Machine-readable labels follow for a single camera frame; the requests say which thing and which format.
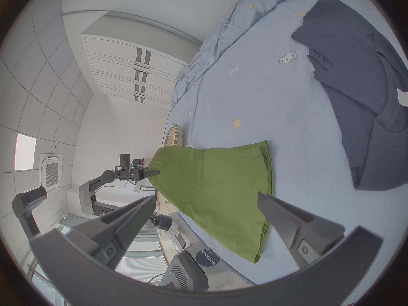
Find bed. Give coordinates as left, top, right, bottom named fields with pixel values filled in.
left=161, top=0, right=408, bottom=288

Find green shorts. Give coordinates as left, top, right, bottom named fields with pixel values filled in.
left=147, top=140, right=275, bottom=264

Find dark blue garment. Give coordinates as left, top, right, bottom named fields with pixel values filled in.
left=290, top=0, right=408, bottom=191

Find pale blue quilt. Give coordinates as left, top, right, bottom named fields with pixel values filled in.
left=170, top=0, right=307, bottom=109

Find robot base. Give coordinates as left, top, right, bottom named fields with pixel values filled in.
left=150, top=213, right=257, bottom=293

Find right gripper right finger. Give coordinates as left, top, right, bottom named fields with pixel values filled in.
left=257, top=191, right=346, bottom=270

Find round woven basket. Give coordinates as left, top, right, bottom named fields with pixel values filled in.
left=164, top=123, right=185, bottom=148

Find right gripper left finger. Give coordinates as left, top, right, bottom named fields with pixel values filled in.
left=68, top=195, right=157, bottom=270

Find ceiling air conditioner vent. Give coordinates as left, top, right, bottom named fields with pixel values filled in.
left=38, top=153, right=64, bottom=192

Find square ceiling light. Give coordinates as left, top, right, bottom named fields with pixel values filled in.
left=15, top=133, right=37, bottom=171

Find window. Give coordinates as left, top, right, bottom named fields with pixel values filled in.
left=25, top=214, right=171, bottom=306

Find white wardrobe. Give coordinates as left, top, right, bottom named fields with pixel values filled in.
left=81, top=13, right=189, bottom=111

